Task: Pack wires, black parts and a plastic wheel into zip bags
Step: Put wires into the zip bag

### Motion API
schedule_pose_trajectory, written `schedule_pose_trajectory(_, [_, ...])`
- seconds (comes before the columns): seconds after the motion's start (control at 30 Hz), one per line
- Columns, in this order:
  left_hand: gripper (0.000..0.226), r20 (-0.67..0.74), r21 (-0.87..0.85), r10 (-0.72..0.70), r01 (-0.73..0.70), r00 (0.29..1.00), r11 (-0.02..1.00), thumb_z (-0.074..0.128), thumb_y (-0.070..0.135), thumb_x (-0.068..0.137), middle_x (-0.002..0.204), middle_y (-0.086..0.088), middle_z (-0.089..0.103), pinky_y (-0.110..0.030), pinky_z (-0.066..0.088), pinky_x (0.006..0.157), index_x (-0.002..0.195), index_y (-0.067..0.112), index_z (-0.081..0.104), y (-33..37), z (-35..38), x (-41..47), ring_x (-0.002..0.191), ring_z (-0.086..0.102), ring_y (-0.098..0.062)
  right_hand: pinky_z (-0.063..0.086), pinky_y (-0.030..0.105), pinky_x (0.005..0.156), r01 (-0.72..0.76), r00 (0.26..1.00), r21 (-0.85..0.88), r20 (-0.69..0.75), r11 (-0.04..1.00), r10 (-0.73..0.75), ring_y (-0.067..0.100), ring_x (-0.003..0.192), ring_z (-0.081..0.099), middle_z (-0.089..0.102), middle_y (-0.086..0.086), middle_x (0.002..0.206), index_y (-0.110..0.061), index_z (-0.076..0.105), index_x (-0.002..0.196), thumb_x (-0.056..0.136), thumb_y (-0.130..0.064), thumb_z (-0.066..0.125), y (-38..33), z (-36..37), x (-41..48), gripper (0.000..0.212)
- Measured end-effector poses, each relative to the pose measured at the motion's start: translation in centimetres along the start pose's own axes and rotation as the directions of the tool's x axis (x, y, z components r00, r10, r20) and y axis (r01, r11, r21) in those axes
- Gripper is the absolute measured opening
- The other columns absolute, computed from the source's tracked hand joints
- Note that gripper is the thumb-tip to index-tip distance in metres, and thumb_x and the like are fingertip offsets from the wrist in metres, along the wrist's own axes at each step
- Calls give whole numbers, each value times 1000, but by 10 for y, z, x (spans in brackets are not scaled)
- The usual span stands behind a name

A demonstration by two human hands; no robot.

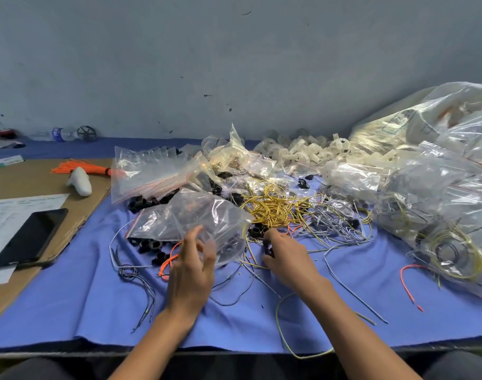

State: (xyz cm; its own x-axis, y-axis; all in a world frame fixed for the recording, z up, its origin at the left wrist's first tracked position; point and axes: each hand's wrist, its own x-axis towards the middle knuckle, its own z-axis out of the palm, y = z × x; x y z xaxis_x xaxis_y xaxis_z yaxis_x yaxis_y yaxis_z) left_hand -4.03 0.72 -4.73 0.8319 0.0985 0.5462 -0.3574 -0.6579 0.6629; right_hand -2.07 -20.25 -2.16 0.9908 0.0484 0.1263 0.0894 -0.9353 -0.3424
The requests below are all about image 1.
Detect person's left hand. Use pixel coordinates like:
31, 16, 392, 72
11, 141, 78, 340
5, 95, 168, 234
165, 224, 219, 323

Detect person's right hand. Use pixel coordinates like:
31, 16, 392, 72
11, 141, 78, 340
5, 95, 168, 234
261, 227, 327, 304

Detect orange wire loop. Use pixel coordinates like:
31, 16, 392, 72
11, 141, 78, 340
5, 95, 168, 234
158, 241, 184, 282

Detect clear zip plastic bag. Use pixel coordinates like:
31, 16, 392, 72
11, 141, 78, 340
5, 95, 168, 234
169, 189, 255, 268

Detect pile of yellow wires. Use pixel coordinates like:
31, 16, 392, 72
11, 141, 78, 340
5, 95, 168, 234
241, 182, 315, 231

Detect pile of grey white wires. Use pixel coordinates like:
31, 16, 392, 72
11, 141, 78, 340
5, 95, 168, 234
300, 194, 378, 252

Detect long yellow green wire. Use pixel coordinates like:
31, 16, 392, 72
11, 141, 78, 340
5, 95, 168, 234
273, 248, 390, 362

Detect pile of black plastic rings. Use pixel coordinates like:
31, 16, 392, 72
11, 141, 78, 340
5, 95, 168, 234
126, 174, 275, 271

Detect stack of plastic bags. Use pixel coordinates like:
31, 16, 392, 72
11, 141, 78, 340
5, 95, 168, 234
110, 145, 204, 205

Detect pile of white plastic wheels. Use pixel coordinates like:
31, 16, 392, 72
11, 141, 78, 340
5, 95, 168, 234
252, 130, 370, 176

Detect red wire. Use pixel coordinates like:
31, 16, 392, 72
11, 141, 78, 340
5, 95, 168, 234
398, 262, 441, 314

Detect heap of plastic bags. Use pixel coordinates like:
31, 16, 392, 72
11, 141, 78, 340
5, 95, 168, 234
185, 123, 287, 196

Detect pile of large plastic bags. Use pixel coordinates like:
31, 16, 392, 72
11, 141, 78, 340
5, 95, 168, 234
320, 81, 482, 304

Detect person's left forearm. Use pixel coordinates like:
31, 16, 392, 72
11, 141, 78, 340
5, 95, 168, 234
108, 305, 204, 380

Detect blue cloth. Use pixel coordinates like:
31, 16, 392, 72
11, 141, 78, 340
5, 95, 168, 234
0, 137, 482, 355

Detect white handheld device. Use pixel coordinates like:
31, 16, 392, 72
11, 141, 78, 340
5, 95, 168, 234
67, 166, 94, 198

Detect orange tie bundle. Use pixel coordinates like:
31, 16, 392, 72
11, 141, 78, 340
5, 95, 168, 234
50, 159, 121, 179

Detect black smartphone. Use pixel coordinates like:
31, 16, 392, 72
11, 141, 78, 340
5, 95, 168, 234
0, 207, 70, 271

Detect black round wheel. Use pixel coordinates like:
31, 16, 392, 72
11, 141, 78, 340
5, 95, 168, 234
75, 124, 98, 144

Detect brown cardboard sheet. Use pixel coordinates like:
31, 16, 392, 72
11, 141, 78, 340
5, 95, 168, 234
0, 157, 117, 328

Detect white paper sheet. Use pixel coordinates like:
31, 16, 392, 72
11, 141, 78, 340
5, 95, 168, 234
0, 193, 71, 289

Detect clear plastic water bottle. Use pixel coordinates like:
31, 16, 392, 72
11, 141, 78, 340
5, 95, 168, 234
30, 127, 78, 144

